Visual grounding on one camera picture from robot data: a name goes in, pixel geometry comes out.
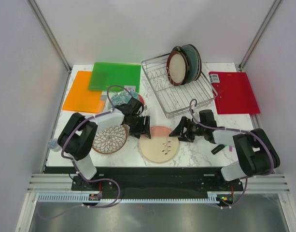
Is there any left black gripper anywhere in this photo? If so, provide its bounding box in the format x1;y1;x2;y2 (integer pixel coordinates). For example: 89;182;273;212
127;115;151;140

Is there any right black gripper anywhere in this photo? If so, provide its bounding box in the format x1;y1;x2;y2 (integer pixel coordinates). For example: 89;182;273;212
169;116;205;143

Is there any pink beige leaf plate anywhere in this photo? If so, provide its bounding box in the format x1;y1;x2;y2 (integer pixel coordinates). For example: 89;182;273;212
138;126;180;163

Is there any dark red rimmed beige plate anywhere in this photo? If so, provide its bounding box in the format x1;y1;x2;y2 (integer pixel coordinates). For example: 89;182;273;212
166;51;187;86

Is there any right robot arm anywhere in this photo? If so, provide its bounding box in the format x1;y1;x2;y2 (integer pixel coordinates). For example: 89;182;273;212
169;110;281;190

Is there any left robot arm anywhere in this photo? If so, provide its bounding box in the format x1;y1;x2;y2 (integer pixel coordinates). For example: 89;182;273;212
57;97;151;190

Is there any brown floral pattern plate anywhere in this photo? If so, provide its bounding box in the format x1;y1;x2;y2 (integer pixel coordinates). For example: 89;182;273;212
92;125;128;154

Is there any red blue flower plate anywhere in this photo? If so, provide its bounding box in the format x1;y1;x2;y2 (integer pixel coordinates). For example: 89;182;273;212
110;90;146;112

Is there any black green highlighter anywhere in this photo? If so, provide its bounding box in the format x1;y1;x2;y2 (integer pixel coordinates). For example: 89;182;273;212
211;145;226;155

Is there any dark striped plate behind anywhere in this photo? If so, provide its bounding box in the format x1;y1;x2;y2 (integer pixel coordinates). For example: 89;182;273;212
190;44;202;81

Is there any red plastic folder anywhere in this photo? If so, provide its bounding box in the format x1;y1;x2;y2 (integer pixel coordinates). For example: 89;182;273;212
209;72;260;115

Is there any green plastic folder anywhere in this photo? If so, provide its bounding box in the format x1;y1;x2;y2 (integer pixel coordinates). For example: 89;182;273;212
88;62;141;92

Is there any orange plastic folder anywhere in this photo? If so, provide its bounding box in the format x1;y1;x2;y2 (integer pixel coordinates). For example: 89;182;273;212
62;71;105;114

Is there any teal green plate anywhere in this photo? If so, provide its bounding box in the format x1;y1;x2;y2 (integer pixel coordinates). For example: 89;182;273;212
182;44;198;83

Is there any black gold rimmed plate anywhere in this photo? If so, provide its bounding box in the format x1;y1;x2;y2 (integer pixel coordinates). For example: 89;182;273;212
171;46;189;85

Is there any crumpled plastic bottle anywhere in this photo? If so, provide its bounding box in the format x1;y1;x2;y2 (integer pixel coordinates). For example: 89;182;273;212
48;138;61;152

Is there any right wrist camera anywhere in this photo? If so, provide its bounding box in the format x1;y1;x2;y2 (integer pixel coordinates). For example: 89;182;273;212
192;106;198;114

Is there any metal wire dish rack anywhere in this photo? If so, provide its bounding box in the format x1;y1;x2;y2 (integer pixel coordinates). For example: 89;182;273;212
141;53;218;118

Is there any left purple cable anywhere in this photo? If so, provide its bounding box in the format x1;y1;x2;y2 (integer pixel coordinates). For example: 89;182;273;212
38;84;133;219

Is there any purple cable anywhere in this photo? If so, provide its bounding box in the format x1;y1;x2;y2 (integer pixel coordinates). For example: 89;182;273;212
38;84;133;219
189;98;276;210

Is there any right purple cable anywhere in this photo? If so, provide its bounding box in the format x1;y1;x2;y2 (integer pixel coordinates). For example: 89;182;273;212
189;98;276;210

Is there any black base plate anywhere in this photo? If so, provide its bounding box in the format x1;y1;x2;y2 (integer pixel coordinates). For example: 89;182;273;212
71;167;243;198

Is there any white cable duct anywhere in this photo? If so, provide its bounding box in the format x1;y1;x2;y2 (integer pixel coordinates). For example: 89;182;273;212
37;192;219;203

